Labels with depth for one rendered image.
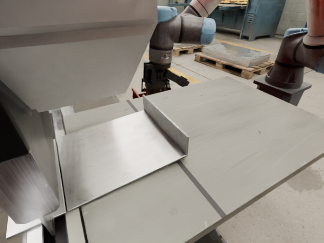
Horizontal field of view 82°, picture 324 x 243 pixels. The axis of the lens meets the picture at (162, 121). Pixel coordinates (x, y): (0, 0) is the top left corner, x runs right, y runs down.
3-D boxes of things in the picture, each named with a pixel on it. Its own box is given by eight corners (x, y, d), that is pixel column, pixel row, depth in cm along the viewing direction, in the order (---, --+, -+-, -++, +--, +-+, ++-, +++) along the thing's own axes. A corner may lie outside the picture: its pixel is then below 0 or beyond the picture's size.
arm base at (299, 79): (276, 74, 95) (283, 54, 89) (307, 84, 84) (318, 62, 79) (257, 80, 88) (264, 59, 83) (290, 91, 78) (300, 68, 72)
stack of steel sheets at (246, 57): (269, 60, 321) (272, 53, 314) (248, 68, 291) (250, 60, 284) (222, 48, 388) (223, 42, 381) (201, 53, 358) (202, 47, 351)
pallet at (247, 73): (275, 69, 327) (277, 61, 318) (248, 79, 288) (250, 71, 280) (220, 54, 406) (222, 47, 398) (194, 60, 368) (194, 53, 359)
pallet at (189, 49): (204, 51, 425) (205, 45, 417) (175, 56, 392) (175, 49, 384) (175, 41, 510) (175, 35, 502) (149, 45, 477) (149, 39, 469)
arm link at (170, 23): (183, 8, 49) (151, 5, 48) (178, 51, 55) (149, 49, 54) (177, 7, 56) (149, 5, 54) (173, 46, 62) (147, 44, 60)
